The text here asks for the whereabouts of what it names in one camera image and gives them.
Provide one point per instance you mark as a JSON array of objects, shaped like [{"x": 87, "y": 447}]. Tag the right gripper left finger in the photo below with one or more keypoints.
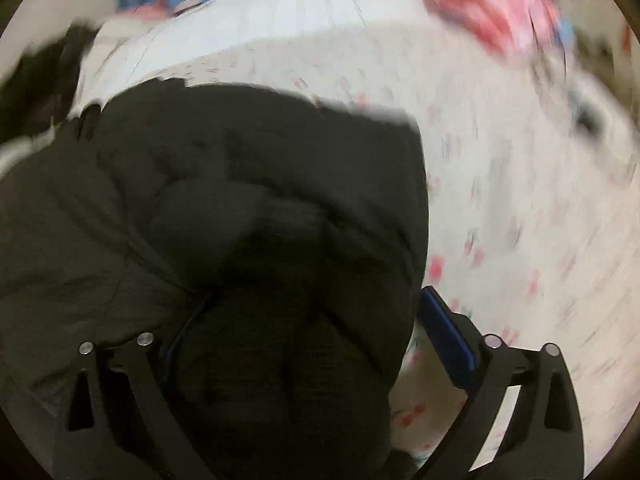
[{"x": 114, "y": 422}]

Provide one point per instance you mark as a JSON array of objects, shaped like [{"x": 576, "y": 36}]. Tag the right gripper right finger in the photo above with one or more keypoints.
[{"x": 520, "y": 419}]

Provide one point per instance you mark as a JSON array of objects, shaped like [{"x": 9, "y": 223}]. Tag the black puffer jacket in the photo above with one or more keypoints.
[{"x": 276, "y": 245}]

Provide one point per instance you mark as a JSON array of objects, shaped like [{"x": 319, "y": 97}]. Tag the black clothes pile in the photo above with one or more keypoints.
[{"x": 40, "y": 90}]

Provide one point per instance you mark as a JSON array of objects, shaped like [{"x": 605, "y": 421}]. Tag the cherry print bed sheet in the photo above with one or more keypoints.
[{"x": 534, "y": 232}]

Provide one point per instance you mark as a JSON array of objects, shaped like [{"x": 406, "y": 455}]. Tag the white striped duvet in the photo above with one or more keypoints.
[{"x": 130, "y": 48}]

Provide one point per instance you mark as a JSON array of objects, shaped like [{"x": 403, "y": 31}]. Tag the pink red patterned cloth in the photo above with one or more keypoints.
[{"x": 509, "y": 28}]

